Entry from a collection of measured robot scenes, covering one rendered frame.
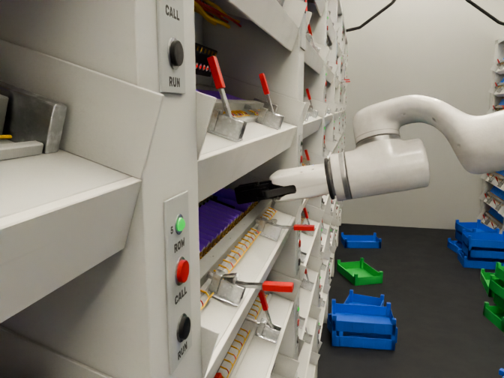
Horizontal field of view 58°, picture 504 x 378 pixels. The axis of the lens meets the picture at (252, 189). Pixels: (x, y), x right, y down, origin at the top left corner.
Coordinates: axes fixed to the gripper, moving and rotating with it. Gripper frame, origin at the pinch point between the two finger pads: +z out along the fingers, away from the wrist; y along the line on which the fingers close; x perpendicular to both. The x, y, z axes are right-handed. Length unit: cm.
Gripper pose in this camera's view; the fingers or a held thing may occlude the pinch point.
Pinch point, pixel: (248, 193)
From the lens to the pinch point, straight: 84.9
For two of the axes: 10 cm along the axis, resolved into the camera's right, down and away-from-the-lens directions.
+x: 2.0, 9.7, 1.3
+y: -2.2, 1.7, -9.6
